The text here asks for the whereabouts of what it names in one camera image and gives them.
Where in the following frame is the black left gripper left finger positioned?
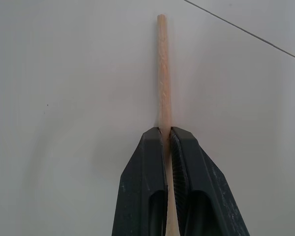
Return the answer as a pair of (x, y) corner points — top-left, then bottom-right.
(111, 126), (168, 236)

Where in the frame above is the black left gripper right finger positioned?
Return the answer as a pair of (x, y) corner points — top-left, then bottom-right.
(170, 126), (250, 236)

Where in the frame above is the wooden chopstick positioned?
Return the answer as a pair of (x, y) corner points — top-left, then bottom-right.
(156, 14), (181, 236)

